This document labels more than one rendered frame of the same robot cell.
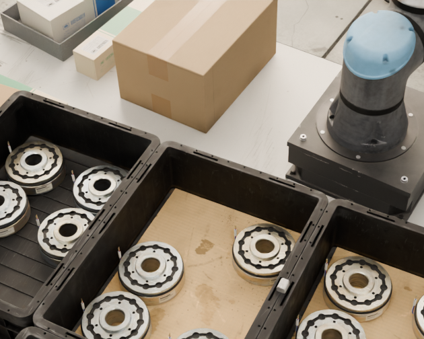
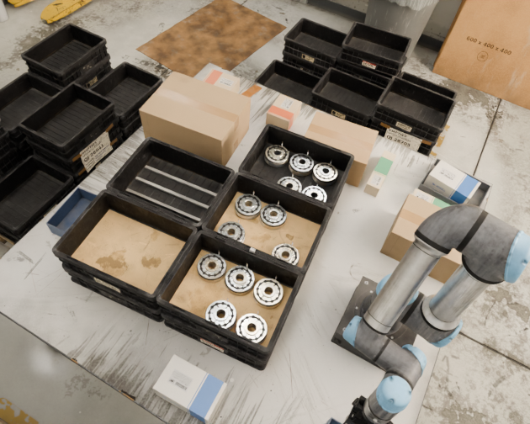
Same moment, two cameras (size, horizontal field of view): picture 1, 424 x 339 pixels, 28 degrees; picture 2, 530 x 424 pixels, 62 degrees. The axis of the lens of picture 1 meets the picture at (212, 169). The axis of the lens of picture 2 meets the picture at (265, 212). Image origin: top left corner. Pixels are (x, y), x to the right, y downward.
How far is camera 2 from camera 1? 1.06 m
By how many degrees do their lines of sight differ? 47
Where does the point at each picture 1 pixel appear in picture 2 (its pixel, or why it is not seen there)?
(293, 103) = not seen: hidden behind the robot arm
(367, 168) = (350, 312)
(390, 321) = (253, 307)
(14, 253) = (283, 173)
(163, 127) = (380, 234)
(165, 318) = (253, 224)
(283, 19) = not seen: outside the picture
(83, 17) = (443, 191)
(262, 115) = not seen: hidden behind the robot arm
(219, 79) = (400, 245)
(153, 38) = (415, 210)
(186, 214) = (307, 230)
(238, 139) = (378, 267)
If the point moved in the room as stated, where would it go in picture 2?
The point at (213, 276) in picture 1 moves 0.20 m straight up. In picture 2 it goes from (274, 240) to (280, 210)
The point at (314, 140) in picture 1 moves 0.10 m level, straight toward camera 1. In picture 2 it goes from (365, 288) to (338, 285)
